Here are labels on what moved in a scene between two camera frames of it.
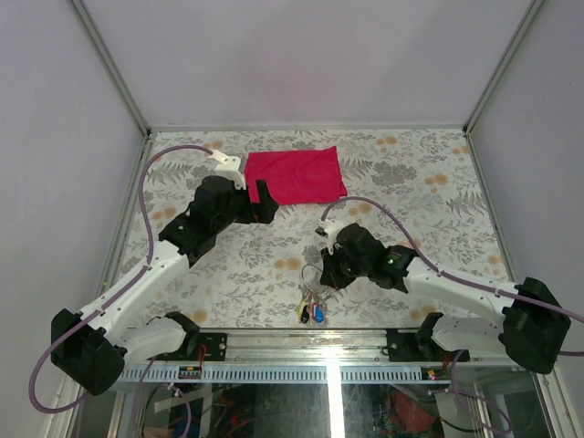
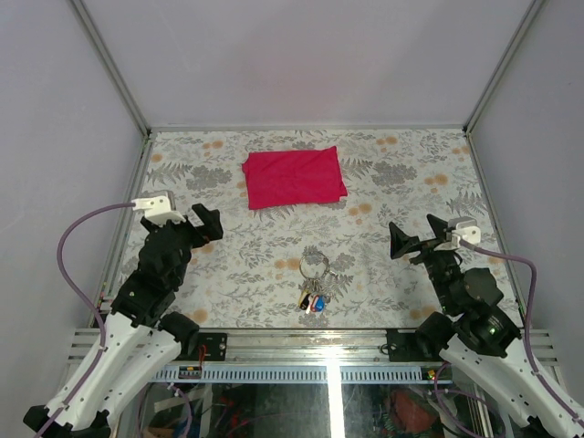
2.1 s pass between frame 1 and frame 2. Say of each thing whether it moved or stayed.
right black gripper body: moved
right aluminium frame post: stayed
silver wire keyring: moved
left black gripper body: moved
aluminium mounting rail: stayed
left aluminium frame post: stayed
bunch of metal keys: moved
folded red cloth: stayed
